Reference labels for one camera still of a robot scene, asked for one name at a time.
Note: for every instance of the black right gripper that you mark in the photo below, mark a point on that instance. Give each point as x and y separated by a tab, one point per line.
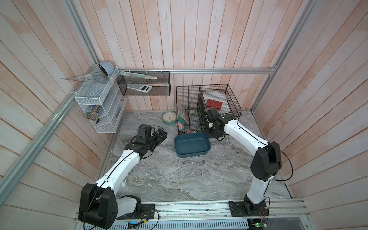
217	135

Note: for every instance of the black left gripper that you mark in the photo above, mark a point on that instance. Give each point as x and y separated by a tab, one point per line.
159	139

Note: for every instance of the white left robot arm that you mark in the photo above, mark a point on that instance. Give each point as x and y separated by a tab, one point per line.
99	204

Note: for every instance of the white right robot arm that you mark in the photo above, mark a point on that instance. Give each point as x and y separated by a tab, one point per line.
265	165

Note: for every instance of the teal plastic storage box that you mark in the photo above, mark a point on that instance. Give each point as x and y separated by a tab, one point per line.
191	145

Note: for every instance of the green round clock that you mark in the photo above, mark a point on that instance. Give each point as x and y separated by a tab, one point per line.
169	118

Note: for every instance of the colourful paper folders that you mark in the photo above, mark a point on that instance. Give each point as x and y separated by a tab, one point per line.
183	119

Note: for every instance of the white calculator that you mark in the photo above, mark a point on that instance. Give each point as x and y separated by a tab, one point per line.
143	88

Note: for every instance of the clear triangle ruler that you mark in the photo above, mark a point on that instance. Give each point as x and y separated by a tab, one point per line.
97	77

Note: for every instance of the grey round speaker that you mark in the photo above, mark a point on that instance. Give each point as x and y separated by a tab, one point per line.
107	68

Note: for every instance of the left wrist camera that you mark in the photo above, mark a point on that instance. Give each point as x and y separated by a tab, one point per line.
144	134

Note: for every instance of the black wire desk organizer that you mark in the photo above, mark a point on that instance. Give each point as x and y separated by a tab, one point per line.
193	102

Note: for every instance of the black wire wall basket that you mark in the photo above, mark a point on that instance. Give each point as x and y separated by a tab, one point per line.
159	80

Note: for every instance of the white wire mesh shelf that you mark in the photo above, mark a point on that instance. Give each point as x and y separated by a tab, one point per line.
102	103

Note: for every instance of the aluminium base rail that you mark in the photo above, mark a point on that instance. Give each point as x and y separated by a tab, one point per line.
280	214

